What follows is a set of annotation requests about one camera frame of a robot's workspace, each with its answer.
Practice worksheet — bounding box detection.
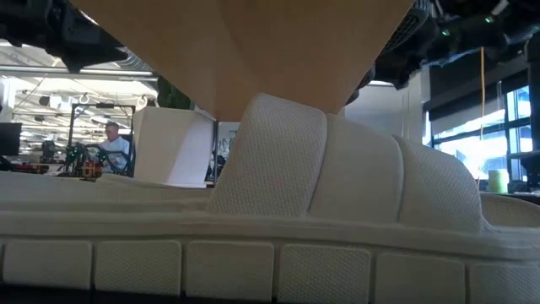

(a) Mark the black monitor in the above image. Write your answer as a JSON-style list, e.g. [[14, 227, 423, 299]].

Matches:
[[0, 122, 23, 157]]

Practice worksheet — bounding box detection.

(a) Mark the yellow-green roll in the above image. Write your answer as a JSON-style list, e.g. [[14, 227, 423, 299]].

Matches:
[[488, 168, 506, 194]]

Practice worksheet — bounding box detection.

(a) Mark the black stand pole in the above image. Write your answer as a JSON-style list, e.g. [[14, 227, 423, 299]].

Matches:
[[525, 41, 540, 187]]

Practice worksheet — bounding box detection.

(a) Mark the black workcell frame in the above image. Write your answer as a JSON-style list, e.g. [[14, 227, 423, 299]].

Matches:
[[67, 102, 137, 177]]

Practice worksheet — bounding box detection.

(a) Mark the large window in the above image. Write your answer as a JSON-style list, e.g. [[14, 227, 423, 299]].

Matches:
[[429, 84, 535, 191]]

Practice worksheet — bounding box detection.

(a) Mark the white hexagonal plant pot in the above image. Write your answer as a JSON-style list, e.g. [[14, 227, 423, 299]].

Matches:
[[132, 105, 217, 189]]

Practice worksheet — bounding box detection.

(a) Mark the person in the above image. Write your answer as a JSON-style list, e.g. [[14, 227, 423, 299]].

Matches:
[[90, 121, 132, 175]]

